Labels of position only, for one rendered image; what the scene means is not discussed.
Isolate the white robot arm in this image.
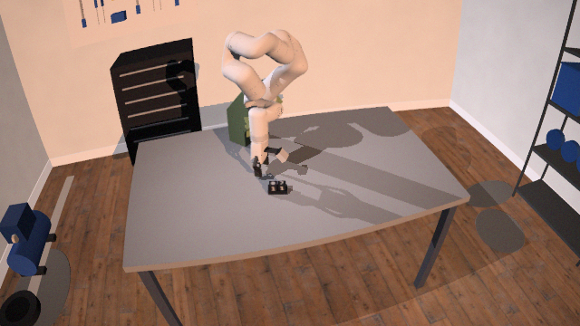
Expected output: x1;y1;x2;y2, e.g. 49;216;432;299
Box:
222;29;308;142

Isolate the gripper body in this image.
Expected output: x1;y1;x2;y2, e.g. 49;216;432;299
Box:
251;140;268;164

